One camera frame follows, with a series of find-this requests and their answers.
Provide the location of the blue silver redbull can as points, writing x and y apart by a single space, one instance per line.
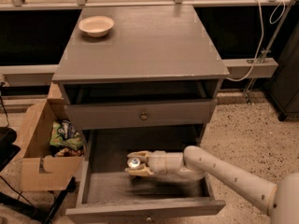
133 163

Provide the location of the white ceramic bowl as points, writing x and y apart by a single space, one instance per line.
96 26

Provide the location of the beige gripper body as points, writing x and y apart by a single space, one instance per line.
157 162

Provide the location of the green snack bag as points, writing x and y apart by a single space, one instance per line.
63 134

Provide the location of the open grey lower drawer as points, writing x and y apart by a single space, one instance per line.
107 194

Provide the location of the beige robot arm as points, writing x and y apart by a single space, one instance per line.
279 201

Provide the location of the closed grey upper drawer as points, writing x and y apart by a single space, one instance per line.
129 115

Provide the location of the grey wooden drawer cabinet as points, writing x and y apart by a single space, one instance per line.
156 53

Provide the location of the dark snack bag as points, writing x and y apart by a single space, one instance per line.
67 152

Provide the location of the brown cardboard box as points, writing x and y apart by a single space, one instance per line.
39 170

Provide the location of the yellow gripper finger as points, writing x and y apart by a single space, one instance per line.
142 170
142 156

